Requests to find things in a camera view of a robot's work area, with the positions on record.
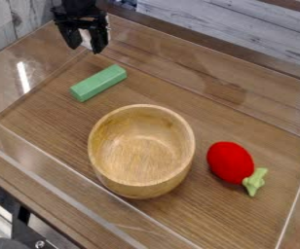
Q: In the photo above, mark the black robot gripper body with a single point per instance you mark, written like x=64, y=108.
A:
x=79, y=14

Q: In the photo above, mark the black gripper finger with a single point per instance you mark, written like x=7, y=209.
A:
x=71, y=36
x=98, y=32

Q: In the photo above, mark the green rectangular block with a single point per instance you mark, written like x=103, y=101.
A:
x=98, y=82

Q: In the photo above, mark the brown wooden bowl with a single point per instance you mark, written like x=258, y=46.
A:
x=141, y=148

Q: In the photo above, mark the red plush strawberry toy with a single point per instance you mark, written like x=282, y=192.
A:
x=231, y=164

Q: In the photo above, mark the clear acrylic corner bracket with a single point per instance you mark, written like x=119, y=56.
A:
x=86, y=38

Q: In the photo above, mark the black table clamp mount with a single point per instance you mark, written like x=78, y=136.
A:
x=24, y=237

